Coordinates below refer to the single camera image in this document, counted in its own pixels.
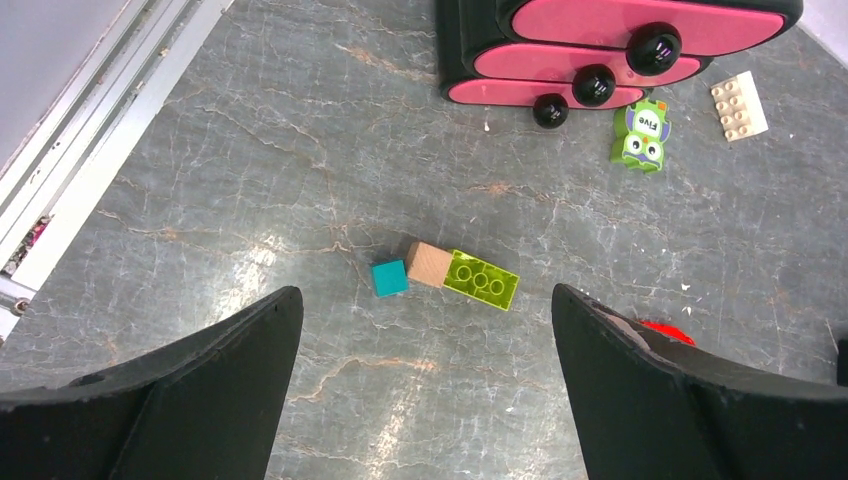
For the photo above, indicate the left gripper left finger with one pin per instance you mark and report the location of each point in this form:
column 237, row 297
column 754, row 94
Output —
column 206, row 406

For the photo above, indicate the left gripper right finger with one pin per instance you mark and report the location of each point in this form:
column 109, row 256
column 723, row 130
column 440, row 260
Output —
column 648, row 406

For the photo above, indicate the black pink drawer organizer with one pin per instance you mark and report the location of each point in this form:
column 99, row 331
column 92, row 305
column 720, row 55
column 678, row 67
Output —
column 557, row 56

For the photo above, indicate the red D-shaped toy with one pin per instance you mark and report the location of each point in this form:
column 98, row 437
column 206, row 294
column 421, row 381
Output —
column 670, row 331

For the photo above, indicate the teal cube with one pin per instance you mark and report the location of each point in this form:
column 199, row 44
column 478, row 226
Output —
column 389, row 278

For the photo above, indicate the green lego brick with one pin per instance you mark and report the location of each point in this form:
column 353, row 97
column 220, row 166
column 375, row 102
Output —
column 481, row 280

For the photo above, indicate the wooden cube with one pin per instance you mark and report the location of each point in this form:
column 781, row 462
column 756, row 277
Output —
column 427, row 264

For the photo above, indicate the green number blocks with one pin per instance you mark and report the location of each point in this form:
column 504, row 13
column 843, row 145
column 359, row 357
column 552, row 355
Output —
column 641, row 130

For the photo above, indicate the white lego brick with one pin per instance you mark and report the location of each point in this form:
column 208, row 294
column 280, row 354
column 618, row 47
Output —
column 739, row 107

